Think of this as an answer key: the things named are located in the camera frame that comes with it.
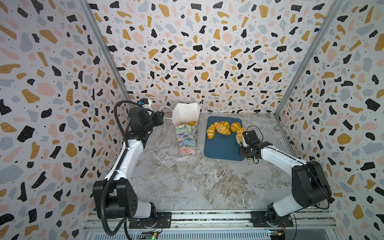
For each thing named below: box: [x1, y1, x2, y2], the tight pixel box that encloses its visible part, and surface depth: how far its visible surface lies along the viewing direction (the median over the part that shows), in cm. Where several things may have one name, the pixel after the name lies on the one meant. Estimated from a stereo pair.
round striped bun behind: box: [218, 121, 230, 130], surface depth 111 cm
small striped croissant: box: [206, 124, 216, 140], surface depth 109 cm
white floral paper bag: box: [159, 100, 202, 154], surface depth 91 cm
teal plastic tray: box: [204, 116, 244, 161], surface depth 107 cm
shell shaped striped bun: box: [230, 122, 242, 133], surface depth 111 cm
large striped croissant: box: [214, 121, 231, 135], surface depth 108 cm
